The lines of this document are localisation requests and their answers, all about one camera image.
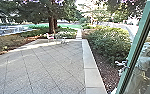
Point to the white garden chair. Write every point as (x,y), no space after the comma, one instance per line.
(50,36)
(64,39)

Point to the concrete curb strip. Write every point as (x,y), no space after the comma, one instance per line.
(91,73)

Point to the brown tree trunk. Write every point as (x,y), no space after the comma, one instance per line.
(52,25)

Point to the green framed glass door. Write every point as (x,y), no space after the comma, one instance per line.
(141,56)

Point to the green shrub hedge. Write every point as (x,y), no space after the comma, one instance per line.
(109,41)

